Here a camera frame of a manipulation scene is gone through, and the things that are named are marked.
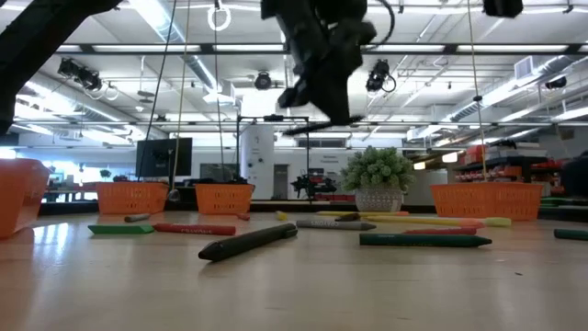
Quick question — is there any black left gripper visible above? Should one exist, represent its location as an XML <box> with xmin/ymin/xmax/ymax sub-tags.
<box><xmin>261</xmin><ymin>0</ymin><xmax>379</xmax><ymax>126</ymax></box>

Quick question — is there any black pen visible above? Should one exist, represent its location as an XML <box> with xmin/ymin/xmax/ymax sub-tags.
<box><xmin>198</xmin><ymin>223</ymin><xmax>299</xmax><ymax>263</ymax></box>
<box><xmin>282</xmin><ymin>116</ymin><xmax>365</xmax><ymax>137</ymax></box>

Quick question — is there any red pen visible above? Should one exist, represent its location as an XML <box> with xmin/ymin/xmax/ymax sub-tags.
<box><xmin>403</xmin><ymin>227</ymin><xmax>478</xmax><ymax>236</ymax></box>
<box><xmin>153</xmin><ymin>223</ymin><xmax>237</xmax><ymax>236</ymax></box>

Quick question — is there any white pencil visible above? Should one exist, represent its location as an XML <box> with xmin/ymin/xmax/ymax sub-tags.
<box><xmin>380</xmin><ymin>215</ymin><xmax>512</xmax><ymax>228</ymax></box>

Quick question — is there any green eraser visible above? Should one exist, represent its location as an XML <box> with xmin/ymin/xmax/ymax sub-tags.
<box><xmin>87</xmin><ymin>223</ymin><xmax>155</xmax><ymax>235</ymax></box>

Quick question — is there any green artificial potted plant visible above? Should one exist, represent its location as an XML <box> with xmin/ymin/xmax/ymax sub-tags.
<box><xmin>339</xmin><ymin>145</ymin><xmax>417</xmax><ymax>213</ymax></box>

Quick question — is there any white round pillar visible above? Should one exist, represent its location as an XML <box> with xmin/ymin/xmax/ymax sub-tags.
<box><xmin>240</xmin><ymin>124</ymin><xmax>276</xmax><ymax>200</ymax></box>

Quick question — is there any grey door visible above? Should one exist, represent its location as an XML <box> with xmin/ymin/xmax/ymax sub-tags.
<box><xmin>273</xmin><ymin>164</ymin><xmax>289</xmax><ymax>200</ymax></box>

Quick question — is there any orange plastic slotted bin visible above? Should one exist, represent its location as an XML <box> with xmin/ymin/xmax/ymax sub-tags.
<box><xmin>194</xmin><ymin>183</ymin><xmax>256</xmax><ymax>216</ymax></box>
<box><xmin>430</xmin><ymin>182</ymin><xmax>544</xmax><ymax>222</ymax></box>
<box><xmin>0</xmin><ymin>158</ymin><xmax>52</xmax><ymax>240</ymax></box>
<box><xmin>95</xmin><ymin>181</ymin><xmax>170</xmax><ymax>216</ymax></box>

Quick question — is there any shelf with orange boxes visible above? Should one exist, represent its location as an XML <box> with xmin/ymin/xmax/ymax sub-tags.
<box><xmin>452</xmin><ymin>141</ymin><xmax>569</xmax><ymax>197</ymax></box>

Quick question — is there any dark green crayon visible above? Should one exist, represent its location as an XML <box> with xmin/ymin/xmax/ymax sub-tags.
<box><xmin>553</xmin><ymin>228</ymin><xmax>588</xmax><ymax>242</ymax></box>
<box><xmin>358</xmin><ymin>233</ymin><xmax>493</xmax><ymax>248</ymax></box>

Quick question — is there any person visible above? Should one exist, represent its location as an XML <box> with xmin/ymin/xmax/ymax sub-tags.
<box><xmin>560</xmin><ymin>150</ymin><xmax>588</xmax><ymax>200</ymax></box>

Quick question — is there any black monitor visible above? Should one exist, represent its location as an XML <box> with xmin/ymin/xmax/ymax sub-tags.
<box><xmin>135</xmin><ymin>137</ymin><xmax>194</xmax><ymax>179</ymax></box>

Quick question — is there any yellow hanging rope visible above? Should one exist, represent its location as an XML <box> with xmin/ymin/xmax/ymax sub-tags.
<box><xmin>466</xmin><ymin>0</ymin><xmax>489</xmax><ymax>183</ymax></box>

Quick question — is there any beige hanging rope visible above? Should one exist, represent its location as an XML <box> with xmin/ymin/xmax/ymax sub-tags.
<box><xmin>167</xmin><ymin>0</ymin><xmax>192</xmax><ymax>203</ymax></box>

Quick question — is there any black hanging cable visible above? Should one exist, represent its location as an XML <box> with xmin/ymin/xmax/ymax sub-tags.
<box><xmin>136</xmin><ymin>0</ymin><xmax>178</xmax><ymax>181</ymax></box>

